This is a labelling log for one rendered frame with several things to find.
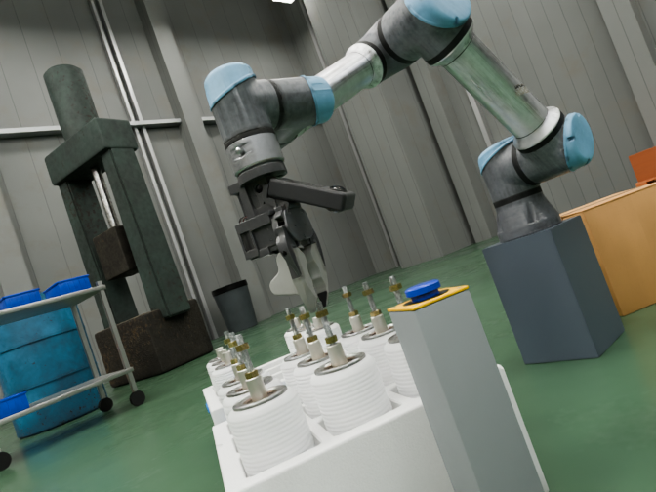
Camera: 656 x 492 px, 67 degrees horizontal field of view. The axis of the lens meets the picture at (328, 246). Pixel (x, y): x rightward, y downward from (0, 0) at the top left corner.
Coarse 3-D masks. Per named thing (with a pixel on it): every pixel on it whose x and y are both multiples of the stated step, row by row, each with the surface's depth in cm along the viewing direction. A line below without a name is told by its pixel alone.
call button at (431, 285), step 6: (426, 282) 55; (432, 282) 54; (438, 282) 54; (408, 288) 56; (414, 288) 54; (420, 288) 53; (426, 288) 53; (432, 288) 53; (408, 294) 54; (414, 294) 54; (420, 294) 53; (426, 294) 54; (432, 294) 54; (414, 300) 54; (420, 300) 54
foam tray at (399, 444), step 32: (320, 416) 74; (384, 416) 63; (416, 416) 63; (224, 448) 75; (320, 448) 60; (352, 448) 60; (384, 448) 61; (416, 448) 62; (224, 480) 61; (256, 480) 57; (288, 480) 58; (320, 480) 59; (352, 480) 60; (384, 480) 61; (416, 480) 62; (448, 480) 63; (544, 480) 66
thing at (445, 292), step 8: (448, 288) 56; (456, 288) 54; (464, 288) 53; (432, 296) 54; (440, 296) 52; (448, 296) 52; (400, 304) 58; (408, 304) 55; (416, 304) 53; (424, 304) 51
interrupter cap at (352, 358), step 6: (348, 354) 72; (354, 354) 71; (360, 354) 69; (348, 360) 70; (354, 360) 66; (360, 360) 67; (324, 366) 70; (330, 366) 70; (342, 366) 65; (348, 366) 65; (318, 372) 67; (324, 372) 66; (330, 372) 66
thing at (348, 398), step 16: (352, 368) 65; (368, 368) 66; (320, 384) 65; (336, 384) 64; (352, 384) 64; (368, 384) 65; (320, 400) 66; (336, 400) 65; (352, 400) 64; (368, 400) 65; (384, 400) 66; (336, 416) 65; (352, 416) 64; (368, 416) 64; (336, 432) 65
